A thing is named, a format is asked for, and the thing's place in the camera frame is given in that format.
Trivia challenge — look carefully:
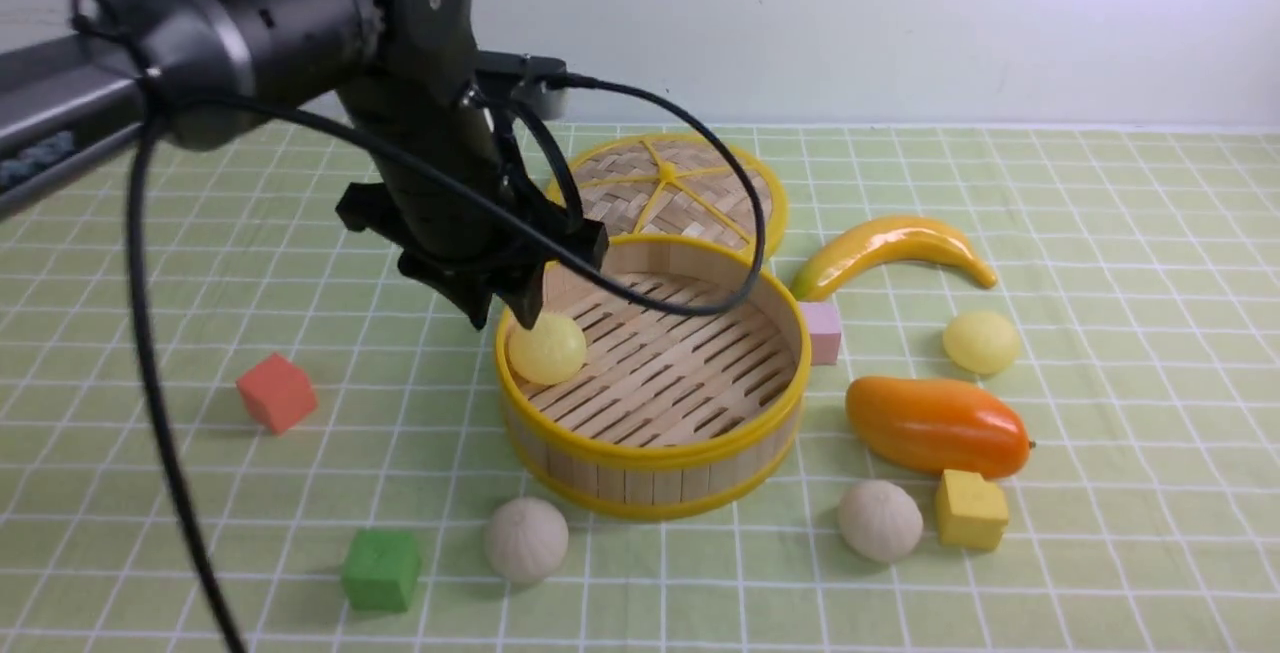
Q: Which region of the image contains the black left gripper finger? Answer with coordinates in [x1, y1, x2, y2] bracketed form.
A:
[440, 278, 493, 332]
[495, 265, 545, 330]

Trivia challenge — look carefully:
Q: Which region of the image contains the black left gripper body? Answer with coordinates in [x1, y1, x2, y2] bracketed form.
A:
[337, 83, 608, 301]

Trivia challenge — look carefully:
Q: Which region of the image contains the yellow bun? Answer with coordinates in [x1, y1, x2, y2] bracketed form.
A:
[942, 310, 1023, 376]
[507, 312, 588, 387]

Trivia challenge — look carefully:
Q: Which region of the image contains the white bun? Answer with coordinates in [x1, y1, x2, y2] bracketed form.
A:
[836, 480, 924, 565]
[484, 497, 570, 585]

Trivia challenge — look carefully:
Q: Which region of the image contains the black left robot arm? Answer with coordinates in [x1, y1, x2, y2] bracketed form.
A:
[1, 0, 608, 328]

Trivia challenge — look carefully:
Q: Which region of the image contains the woven bamboo steamer lid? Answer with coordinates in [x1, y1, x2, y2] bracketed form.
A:
[570, 133, 788, 257]

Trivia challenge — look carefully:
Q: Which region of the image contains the bamboo steamer tray yellow rim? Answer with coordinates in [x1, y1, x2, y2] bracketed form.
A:
[494, 266, 812, 521]

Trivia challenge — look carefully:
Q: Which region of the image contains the red foam cube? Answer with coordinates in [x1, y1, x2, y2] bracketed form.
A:
[236, 352, 317, 437]

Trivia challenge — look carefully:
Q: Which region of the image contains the green foam cube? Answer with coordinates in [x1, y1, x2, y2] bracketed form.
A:
[340, 529, 422, 613]

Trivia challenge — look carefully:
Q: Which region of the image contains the pink foam cube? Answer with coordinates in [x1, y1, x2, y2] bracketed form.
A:
[797, 300, 844, 366]

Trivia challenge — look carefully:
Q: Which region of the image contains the yellow toy banana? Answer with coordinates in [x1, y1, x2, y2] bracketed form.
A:
[790, 215, 998, 302]

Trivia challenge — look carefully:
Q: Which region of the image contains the orange toy mango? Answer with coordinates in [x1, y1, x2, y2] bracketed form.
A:
[844, 376, 1036, 479]

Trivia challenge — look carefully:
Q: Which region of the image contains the yellow foam cube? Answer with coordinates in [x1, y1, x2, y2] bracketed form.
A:
[934, 470, 1010, 551]

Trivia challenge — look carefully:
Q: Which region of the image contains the green checkered tablecloth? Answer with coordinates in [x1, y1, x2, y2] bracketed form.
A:
[0, 117, 1280, 653]

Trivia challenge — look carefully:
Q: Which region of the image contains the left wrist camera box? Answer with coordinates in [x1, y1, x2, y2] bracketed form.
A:
[475, 50, 570, 122]

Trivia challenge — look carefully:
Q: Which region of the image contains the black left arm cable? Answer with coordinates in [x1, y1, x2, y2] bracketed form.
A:
[68, 0, 768, 653]

